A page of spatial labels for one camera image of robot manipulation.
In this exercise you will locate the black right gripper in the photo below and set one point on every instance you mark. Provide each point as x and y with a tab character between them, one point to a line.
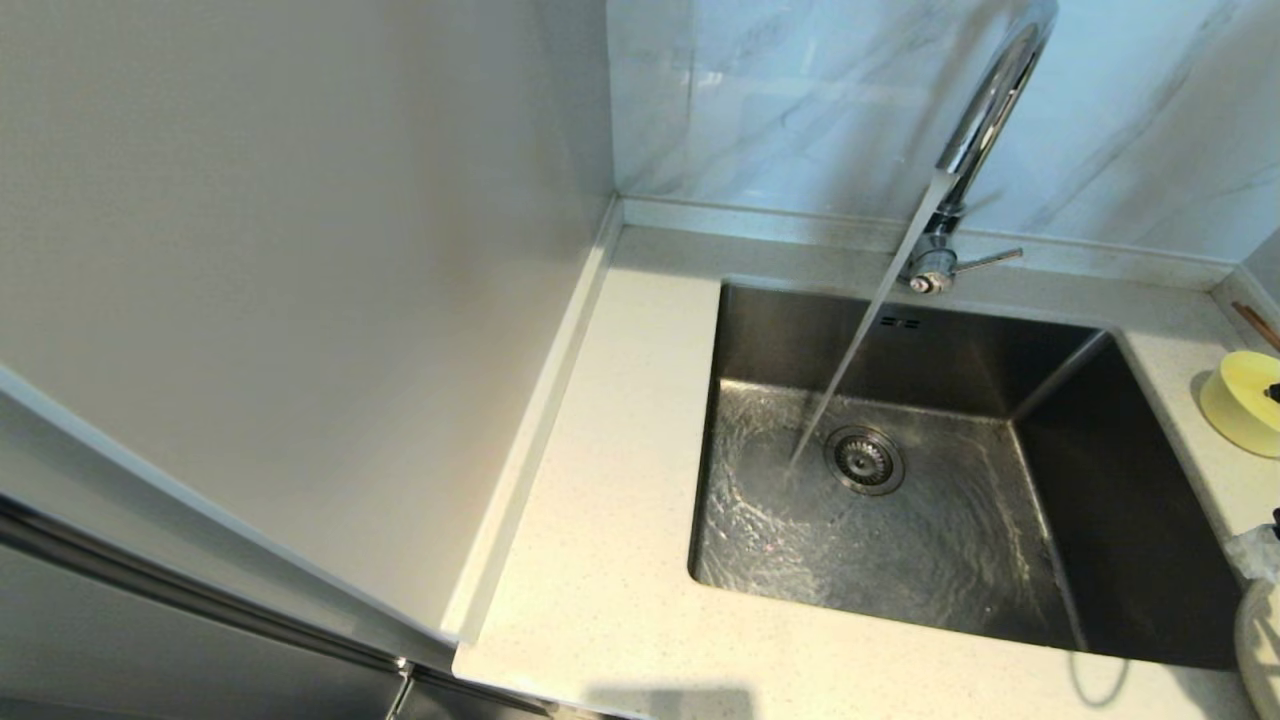
1274	392

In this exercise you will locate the white round plate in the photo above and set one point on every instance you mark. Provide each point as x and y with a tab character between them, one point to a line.
1262	650

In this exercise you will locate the yellow plastic cup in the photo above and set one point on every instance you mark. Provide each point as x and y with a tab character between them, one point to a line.
1240	410

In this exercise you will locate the brown wooden chopstick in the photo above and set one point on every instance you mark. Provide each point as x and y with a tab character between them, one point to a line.
1255	322
1262	335

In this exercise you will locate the chrome gooseneck faucet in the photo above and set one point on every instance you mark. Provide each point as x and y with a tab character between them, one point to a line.
985	120

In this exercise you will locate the stainless steel sink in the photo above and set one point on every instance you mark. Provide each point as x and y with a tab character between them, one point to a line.
900	560

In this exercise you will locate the round metal drain strainer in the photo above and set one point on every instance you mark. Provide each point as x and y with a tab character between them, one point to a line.
865	460

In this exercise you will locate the stainless steel under-counter cabinet front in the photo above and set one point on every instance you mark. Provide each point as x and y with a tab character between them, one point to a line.
470	700

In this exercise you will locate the white refrigerator side panel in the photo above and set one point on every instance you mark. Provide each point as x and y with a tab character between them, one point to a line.
300	250

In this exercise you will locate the large stainless steel refrigerator door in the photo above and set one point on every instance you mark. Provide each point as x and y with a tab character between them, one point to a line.
150	650

